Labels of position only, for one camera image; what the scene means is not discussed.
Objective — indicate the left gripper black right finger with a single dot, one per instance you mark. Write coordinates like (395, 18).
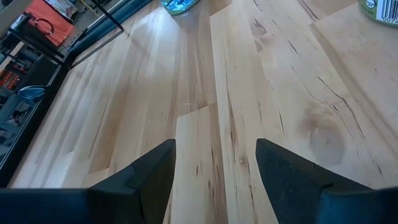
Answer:
(311, 202)

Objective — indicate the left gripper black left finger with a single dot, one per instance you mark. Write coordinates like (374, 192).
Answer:
(124, 205)

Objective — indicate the green label pull-tab can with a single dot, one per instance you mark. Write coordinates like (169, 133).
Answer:
(379, 11)

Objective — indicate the green white label tuna can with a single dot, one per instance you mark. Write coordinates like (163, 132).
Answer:
(178, 6)

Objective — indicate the blue rounded object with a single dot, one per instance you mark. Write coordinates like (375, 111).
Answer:
(31, 92)

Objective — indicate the orange box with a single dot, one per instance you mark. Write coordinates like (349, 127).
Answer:
(53, 28)

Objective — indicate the black aluminium table frame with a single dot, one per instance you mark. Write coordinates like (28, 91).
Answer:
(130, 12)

